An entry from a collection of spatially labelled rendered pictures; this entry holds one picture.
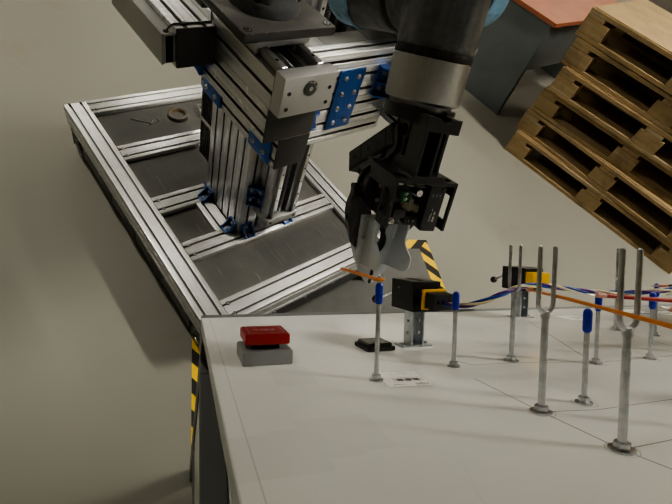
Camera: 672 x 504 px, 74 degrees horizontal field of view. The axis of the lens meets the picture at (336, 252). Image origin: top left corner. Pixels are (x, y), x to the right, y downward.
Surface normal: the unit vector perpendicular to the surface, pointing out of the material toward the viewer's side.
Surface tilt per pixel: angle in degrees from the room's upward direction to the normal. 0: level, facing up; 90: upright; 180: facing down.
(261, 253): 0
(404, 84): 76
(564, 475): 50
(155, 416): 0
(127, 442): 0
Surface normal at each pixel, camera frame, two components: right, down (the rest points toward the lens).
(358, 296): 0.26, -0.62
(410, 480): 0.03, -1.00
